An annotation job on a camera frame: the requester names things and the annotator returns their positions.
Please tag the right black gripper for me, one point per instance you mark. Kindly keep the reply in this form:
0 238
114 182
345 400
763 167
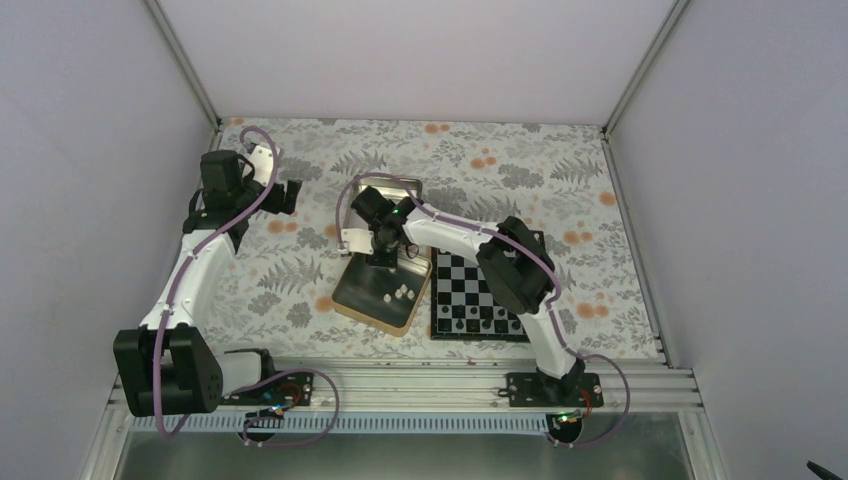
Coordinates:
386 262

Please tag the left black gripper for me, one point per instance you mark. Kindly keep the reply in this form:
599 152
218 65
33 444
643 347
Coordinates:
274 204

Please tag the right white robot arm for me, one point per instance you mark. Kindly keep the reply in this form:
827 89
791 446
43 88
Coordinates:
553 357

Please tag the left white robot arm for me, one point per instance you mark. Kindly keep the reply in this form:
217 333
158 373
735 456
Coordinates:
166 358

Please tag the gold tin box with pieces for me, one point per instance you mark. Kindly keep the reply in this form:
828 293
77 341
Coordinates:
359 293

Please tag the black white chess board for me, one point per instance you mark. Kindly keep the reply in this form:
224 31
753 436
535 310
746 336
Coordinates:
470 298

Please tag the floral patterned table mat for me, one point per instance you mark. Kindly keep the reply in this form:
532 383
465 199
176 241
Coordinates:
277 292

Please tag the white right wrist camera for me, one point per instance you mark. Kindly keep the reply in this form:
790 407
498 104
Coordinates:
356 241

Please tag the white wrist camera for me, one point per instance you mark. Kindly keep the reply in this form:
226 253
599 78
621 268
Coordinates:
262 157
356 241

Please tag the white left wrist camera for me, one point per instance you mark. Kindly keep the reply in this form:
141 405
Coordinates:
262 157

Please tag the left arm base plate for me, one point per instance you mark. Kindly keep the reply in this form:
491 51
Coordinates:
289 391

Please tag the left aluminium corner post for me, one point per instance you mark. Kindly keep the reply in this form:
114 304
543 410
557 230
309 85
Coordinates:
183 62

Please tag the aluminium corner post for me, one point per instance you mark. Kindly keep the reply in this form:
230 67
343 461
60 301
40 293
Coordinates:
183 62
662 36

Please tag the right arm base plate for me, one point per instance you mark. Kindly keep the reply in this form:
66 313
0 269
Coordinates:
526 390

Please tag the aluminium front rail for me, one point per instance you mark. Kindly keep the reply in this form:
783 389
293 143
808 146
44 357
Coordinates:
463 388

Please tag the right aluminium corner post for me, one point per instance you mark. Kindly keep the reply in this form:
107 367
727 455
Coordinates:
662 36

